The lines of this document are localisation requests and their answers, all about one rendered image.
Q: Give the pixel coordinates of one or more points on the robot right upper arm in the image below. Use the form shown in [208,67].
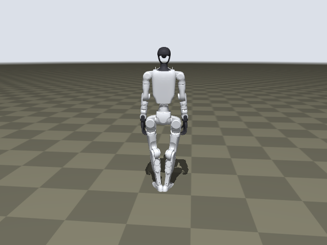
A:
[181,85]

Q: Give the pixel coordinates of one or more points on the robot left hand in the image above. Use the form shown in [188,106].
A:
[143,126]

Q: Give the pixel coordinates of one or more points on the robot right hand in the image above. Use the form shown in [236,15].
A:
[185,125]

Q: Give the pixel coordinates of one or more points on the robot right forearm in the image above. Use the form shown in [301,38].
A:
[183,107]

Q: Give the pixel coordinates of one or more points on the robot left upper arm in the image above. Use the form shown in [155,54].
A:
[146,85]

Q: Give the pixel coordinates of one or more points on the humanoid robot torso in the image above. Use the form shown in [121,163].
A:
[163,88]

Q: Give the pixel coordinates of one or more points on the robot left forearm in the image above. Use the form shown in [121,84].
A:
[144,105]

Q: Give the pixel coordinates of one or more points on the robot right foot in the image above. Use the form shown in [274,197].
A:
[166,188]

